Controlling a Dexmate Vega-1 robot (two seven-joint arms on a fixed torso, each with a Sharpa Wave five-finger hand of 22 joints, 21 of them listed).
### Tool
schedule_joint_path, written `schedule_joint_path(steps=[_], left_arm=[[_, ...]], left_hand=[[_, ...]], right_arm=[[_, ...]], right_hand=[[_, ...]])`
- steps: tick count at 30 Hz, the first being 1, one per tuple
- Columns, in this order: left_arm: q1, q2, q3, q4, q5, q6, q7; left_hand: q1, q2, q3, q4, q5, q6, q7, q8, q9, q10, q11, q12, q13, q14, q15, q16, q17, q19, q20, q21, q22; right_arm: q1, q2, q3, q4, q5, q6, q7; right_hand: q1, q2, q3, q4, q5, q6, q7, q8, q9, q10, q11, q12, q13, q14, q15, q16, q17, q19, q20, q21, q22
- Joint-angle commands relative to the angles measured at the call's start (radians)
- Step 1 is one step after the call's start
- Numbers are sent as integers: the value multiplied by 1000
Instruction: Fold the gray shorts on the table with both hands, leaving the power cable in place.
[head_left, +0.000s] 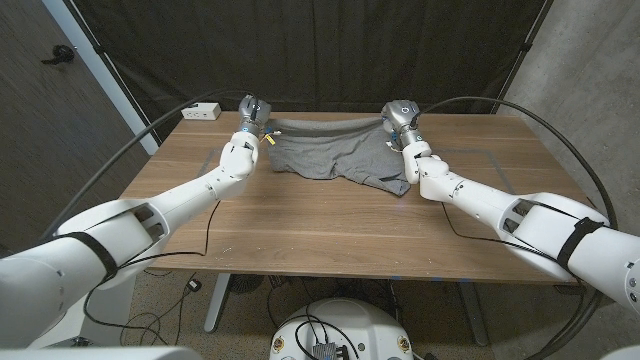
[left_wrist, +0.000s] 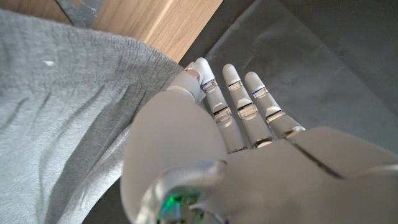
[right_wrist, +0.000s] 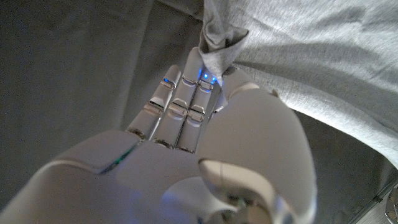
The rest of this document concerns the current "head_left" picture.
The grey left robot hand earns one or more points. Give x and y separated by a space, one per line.
254 114

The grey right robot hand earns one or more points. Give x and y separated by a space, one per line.
402 117

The gray shorts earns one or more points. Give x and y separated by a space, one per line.
330 155

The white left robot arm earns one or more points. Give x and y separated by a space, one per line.
125 225

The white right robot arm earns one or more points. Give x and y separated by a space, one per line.
500 200

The white power strip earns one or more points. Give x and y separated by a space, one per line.
201 111

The black power adapter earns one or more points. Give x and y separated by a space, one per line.
194 285

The black backdrop curtain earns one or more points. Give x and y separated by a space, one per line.
320 55

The black backdrop stand pole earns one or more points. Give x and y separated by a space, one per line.
524 47
100 52

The white table leg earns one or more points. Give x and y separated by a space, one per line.
217 300

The grey table leg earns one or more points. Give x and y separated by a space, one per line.
472 312

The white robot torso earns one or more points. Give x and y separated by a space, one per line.
360 325

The dark wooden door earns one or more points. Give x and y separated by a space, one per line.
40 125

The grey torso electronics box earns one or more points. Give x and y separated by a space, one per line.
327 352

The white floor platform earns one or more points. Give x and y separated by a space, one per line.
107 320

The white door frame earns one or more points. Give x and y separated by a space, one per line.
102 75

